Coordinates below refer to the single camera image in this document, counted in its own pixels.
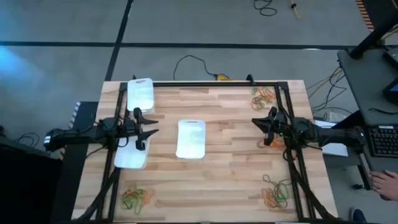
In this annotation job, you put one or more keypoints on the black cabinet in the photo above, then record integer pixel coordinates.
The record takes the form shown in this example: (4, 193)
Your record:
(25, 186)

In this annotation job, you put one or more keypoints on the black table clamp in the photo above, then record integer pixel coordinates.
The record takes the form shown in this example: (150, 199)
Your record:
(134, 77)
(250, 78)

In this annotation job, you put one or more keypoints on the small black floor object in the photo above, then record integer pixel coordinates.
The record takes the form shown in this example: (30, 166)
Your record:
(357, 186)

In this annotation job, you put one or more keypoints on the blue-screen tablet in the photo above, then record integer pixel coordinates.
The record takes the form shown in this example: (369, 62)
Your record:
(393, 90)

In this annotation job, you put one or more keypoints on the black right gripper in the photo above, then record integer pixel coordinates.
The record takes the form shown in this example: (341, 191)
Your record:
(281, 127)

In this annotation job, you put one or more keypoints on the rubber band pile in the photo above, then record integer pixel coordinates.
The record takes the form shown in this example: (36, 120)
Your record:
(127, 199)
(266, 197)
(146, 194)

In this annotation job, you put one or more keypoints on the white plastic basket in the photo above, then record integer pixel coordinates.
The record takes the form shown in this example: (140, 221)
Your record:
(140, 95)
(191, 139)
(130, 157)

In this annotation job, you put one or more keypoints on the black diagonal pole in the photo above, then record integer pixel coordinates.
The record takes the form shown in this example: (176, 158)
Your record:
(373, 34)

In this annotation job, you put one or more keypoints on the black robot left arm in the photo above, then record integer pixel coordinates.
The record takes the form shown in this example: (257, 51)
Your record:
(77, 135)

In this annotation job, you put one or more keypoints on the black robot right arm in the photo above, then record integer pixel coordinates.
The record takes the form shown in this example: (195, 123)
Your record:
(329, 135)

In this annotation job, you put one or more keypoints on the person's foot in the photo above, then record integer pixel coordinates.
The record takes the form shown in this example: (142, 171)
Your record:
(359, 215)

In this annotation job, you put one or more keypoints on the dark desk leg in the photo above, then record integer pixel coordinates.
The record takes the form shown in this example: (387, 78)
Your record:
(348, 119)

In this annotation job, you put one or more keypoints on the grey desk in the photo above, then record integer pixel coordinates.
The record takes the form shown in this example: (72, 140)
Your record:
(367, 87)

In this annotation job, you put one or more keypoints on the black desk device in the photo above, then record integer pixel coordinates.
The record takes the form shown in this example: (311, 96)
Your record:
(393, 57)

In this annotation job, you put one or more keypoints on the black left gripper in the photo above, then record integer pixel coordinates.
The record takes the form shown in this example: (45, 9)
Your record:
(129, 129)

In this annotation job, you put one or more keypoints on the black keyboard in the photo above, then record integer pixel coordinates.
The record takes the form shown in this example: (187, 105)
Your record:
(384, 140)

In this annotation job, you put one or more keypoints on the white paper sheet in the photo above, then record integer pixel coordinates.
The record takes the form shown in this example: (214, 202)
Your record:
(335, 147)

